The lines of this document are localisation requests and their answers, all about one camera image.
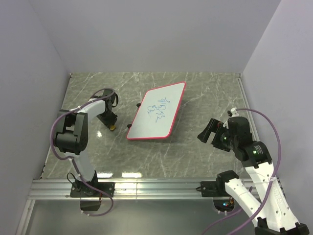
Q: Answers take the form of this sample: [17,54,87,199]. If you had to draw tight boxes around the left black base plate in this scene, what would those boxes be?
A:
[70,181,115,198]

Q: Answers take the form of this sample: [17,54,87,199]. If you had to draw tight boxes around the aluminium front rail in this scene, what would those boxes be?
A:
[27,179,286,199]

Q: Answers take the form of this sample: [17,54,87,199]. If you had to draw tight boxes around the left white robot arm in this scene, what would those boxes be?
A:
[50,88,118,197]

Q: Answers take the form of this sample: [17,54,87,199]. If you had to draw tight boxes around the pink framed whiteboard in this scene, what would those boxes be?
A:
[127,82,186,140]

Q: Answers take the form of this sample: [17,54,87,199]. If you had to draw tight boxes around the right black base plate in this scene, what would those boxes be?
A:
[199,181,229,197]

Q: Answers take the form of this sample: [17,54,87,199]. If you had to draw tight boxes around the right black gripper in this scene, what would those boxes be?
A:
[197,117,237,152]

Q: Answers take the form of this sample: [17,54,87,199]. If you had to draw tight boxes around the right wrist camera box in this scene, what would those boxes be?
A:
[227,117,252,137]

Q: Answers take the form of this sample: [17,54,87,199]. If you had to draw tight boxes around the aluminium right side rail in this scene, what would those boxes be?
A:
[235,73,260,141]

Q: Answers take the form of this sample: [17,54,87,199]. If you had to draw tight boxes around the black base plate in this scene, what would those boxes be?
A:
[199,181,229,197]
[70,181,115,198]

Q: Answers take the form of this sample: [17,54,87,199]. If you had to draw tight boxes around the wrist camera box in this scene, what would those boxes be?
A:
[103,89,119,107]
[227,117,252,137]

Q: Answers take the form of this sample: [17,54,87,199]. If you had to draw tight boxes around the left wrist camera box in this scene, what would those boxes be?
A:
[103,89,119,107]

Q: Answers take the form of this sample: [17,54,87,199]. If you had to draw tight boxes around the aluminium rail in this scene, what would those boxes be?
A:
[235,73,260,141]
[27,179,286,199]

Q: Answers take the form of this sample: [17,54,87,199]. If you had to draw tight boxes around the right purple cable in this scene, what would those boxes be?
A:
[202,108,281,235]

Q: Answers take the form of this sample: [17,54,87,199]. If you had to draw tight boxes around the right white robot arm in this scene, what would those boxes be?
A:
[198,117,310,235]

